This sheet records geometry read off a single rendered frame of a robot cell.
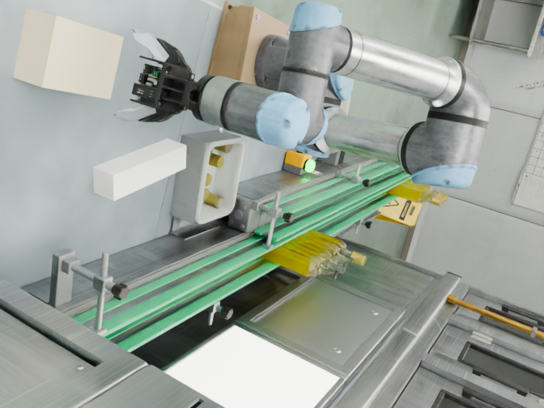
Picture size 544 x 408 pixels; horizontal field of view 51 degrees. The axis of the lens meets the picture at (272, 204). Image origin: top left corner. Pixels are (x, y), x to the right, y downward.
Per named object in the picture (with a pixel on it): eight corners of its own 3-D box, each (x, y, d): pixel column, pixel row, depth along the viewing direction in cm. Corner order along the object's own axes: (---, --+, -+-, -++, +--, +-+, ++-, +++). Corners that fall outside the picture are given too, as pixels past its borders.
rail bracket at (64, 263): (27, 301, 114) (108, 350, 104) (31, 224, 109) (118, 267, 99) (47, 294, 118) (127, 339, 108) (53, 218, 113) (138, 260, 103)
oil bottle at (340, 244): (281, 240, 189) (339, 263, 179) (284, 224, 187) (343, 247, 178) (289, 235, 193) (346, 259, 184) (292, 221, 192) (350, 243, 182)
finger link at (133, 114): (94, 112, 94) (134, 90, 90) (119, 115, 99) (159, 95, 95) (99, 129, 94) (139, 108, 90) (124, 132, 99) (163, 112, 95)
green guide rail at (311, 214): (253, 232, 168) (276, 242, 165) (253, 229, 168) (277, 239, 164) (420, 159, 316) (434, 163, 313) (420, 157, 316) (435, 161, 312)
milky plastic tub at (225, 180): (170, 215, 152) (196, 227, 148) (182, 134, 145) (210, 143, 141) (209, 203, 167) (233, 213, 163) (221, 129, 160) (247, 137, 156)
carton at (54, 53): (26, 7, 97) (56, 15, 94) (95, 29, 111) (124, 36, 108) (13, 77, 99) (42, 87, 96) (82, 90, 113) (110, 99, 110)
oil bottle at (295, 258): (253, 254, 174) (315, 281, 165) (257, 237, 172) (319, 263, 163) (262, 249, 179) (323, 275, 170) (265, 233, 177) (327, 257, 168)
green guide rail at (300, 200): (257, 209, 166) (281, 218, 162) (258, 206, 165) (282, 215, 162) (423, 146, 314) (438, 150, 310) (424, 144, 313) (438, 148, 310)
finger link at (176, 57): (163, 31, 92) (189, 72, 90) (168, 33, 94) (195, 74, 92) (144, 51, 94) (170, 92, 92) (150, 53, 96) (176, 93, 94)
